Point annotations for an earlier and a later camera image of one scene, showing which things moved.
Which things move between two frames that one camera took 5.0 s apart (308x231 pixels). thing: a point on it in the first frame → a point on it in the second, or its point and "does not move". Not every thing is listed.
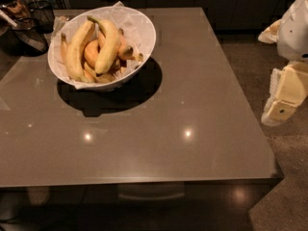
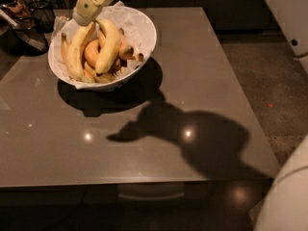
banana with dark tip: [125, 51] does not move
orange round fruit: [91, 51] does not move
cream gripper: [295, 33] → [93, 0]
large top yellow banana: [112, 46] does not move
